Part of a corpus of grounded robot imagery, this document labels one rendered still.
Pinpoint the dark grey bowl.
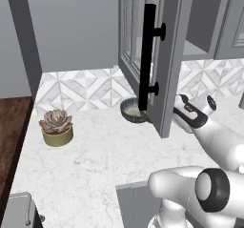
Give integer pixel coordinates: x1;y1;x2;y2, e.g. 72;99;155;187
119;97;151;124

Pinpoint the grey glass cabinet door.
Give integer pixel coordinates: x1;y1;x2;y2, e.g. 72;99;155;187
117;0;195;139

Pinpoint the grey base cabinet panel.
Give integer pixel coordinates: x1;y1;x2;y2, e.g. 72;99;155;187
115;179;164;228

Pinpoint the grey closed cabinet door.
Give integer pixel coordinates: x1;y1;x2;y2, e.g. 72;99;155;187
214;0;244;61

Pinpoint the succulent in yellow pot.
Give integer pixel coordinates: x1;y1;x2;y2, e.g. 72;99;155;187
38;108;74;148

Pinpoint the tall grey side panel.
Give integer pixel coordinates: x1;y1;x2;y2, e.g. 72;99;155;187
4;0;43;101

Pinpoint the dark grey object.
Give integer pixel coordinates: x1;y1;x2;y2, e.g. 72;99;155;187
238;92;244;111

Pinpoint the black bar door handle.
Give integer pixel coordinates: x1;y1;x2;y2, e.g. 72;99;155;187
138;3;167;112

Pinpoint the grey open wall cabinet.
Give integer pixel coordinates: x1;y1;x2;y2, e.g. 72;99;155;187
181;0;231;61

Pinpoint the grey appliance with rail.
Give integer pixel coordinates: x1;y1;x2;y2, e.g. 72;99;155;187
0;191;46;228

